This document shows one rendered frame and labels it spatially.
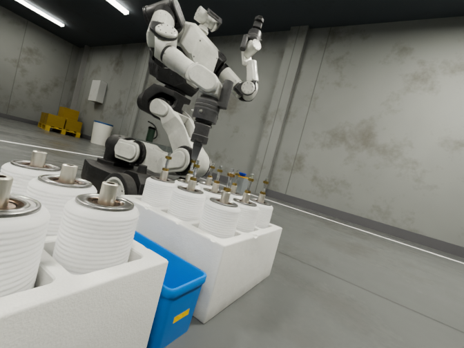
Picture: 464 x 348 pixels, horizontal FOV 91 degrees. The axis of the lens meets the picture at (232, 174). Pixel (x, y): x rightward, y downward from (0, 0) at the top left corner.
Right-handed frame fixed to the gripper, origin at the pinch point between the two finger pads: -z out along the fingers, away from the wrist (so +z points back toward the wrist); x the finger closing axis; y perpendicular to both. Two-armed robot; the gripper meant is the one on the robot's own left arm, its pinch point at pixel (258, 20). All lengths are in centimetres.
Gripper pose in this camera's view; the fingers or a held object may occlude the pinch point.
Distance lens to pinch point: 174.8
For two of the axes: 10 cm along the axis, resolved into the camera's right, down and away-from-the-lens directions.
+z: -2.5, 9.4, -2.4
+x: 1.7, -2.0, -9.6
